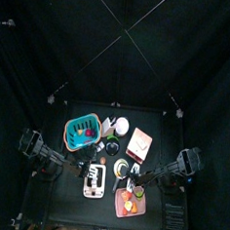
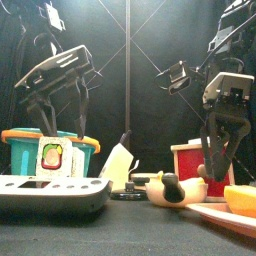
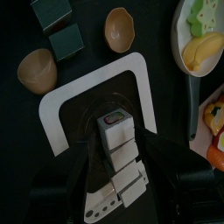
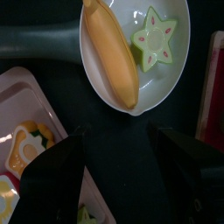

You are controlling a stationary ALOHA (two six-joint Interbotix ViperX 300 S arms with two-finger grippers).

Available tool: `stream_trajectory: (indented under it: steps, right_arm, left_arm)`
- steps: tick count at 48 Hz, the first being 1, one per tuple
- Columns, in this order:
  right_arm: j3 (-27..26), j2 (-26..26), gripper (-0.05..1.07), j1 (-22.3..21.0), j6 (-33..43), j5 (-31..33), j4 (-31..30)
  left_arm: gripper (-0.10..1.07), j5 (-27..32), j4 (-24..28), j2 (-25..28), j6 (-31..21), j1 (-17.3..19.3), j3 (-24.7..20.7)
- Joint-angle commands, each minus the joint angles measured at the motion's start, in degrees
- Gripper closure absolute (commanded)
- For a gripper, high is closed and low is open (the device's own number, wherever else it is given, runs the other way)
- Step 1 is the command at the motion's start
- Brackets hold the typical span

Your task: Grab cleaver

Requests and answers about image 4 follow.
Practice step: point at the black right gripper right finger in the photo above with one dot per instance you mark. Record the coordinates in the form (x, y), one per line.
(189, 175)

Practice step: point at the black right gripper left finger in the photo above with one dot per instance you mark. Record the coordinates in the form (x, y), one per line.
(51, 180)

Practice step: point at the red white toy food piece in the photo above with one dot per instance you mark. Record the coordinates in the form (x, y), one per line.
(6, 198)

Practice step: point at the small green toy piece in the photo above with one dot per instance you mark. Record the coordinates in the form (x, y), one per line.
(84, 217)

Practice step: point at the pink plastic tray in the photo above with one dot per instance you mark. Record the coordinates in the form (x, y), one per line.
(26, 102)

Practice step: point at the red wooden board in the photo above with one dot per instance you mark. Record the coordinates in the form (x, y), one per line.
(214, 96)

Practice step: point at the green toy starfruit slice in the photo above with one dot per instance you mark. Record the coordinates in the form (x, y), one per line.
(154, 39)

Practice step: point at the yellow toy banana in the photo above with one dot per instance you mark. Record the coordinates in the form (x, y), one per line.
(113, 55)

